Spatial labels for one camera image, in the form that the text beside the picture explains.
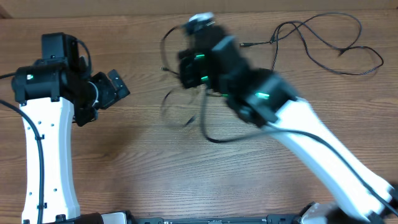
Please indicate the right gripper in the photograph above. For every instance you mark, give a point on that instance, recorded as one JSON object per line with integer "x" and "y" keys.
{"x": 192, "y": 68}

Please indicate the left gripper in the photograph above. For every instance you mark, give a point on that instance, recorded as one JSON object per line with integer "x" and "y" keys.
{"x": 110, "y": 96}

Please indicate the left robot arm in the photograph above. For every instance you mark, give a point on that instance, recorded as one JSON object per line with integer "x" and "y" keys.
{"x": 55, "y": 93}

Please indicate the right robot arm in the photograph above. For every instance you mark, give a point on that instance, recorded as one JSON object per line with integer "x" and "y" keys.
{"x": 262, "y": 97}

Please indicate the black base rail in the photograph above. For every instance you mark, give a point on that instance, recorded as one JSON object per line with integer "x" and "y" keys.
{"x": 312, "y": 213}

